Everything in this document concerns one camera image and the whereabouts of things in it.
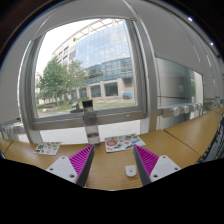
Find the round ceiling spotlight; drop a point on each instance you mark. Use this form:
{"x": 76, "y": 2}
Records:
{"x": 211, "y": 43}
{"x": 189, "y": 19}

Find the clear bottle with black cap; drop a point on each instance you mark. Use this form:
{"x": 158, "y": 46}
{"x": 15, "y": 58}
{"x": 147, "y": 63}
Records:
{"x": 91, "y": 126}

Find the grey window frame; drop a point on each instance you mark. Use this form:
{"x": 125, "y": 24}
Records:
{"x": 110, "y": 116}

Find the sticker sheet with green stickers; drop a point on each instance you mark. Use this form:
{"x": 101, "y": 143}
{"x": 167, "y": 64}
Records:
{"x": 47, "y": 148}

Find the white wall socket rail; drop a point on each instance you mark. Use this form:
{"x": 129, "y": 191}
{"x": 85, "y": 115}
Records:
{"x": 13, "y": 130}
{"x": 180, "y": 110}

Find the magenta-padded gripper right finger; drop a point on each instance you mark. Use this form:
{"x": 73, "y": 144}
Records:
{"x": 163, "y": 167}

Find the sticker sheet with red sticker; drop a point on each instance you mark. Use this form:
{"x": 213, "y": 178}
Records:
{"x": 124, "y": 142}

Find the small white charger block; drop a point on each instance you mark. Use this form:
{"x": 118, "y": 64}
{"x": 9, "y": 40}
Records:
{"x": 131, "y": 170}

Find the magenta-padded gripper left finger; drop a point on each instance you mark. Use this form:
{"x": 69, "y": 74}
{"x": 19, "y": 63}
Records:
{"x": 63, "y": 167}

